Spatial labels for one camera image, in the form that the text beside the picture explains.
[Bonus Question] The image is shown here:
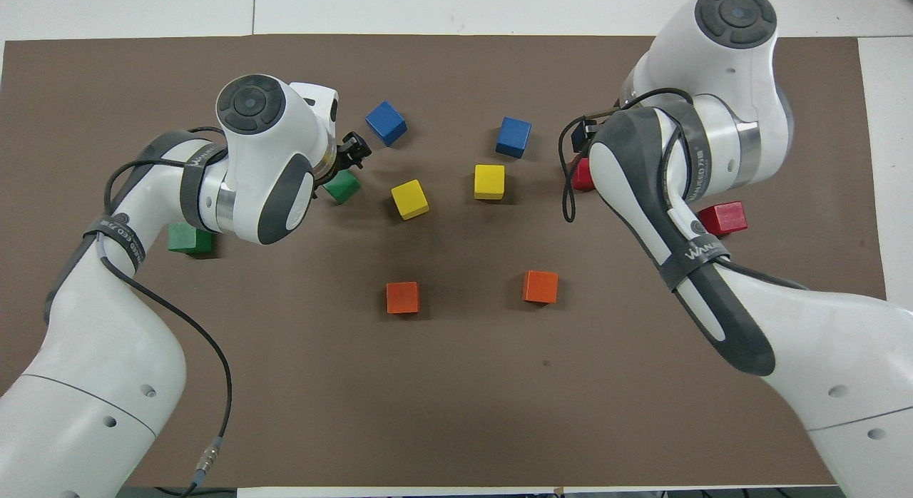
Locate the yellow wooden cube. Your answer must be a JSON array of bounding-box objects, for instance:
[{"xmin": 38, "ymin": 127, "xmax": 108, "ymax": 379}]
[
  {"xmin": 390, "ymin": 179, "xmax": 431, "ymax": 221},
  {"xmin": 474, "ymin": 164, "xmax": 506, "ymax": 201}
]

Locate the thin black loose cable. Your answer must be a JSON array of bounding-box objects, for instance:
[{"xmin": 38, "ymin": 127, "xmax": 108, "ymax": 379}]
[{"xmin": 155, "ymin": 485, "xmax": 237, "ymax": 498}]

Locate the brown table mat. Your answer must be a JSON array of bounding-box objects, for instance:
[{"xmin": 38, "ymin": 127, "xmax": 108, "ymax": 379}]
[{"xmin": 0, "ymin": 34, "xmax": 907, "ymax": 489}]

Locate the green wooden cube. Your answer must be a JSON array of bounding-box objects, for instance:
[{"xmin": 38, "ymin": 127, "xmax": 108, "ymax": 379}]
[
  {"xmin": 322, "ymin": 168, "xmax": 362, "ymax": 205},
  {"xmin": 168, "ymin": 222, "xmax": 215, "ymax": 257}
]

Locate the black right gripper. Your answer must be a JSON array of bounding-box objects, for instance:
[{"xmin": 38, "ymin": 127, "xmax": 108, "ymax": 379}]
[{"xmin": 570, "ymin": 118, "xmax": 599, "ymax": 156}]

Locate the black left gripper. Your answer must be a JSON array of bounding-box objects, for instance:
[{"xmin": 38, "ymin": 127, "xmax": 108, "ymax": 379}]
[{"xmin": 312, "ymin": 131, "xmax": 373, "ymax": 190}]

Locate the blue wooden cube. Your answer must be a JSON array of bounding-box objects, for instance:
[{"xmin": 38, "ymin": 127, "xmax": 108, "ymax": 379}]
[
  {"xmin": 364, "ymin": 100, "xmax": 408, "ymax": 148},
  {"xmin": 495, "ymin": 116, "xmax": 533, "ymax": 160}
]

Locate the orange wooden cube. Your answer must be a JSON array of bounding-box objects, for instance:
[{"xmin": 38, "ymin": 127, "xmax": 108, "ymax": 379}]
[
  {"xmin": 386, "ymin": 281, "xmax": 421, "ymax": 315},
  {"xmin": 522, "ymin": 270, "xmax": 559, "ymax": 305}
]

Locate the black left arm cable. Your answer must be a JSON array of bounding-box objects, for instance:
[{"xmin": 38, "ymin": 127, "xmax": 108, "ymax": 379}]
[{"xmin": 103, "ymin": 125, "xmax": 235, "ymax": 486}]

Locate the red wooden cube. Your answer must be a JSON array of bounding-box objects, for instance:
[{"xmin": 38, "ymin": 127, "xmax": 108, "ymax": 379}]
[
  {"xmin": 697, "ymin": 201, "xmax": 749, "ymax": 237},
  {"xmin": 571, "ymin": 156, "xmax": 597, "ymax": 193}
]

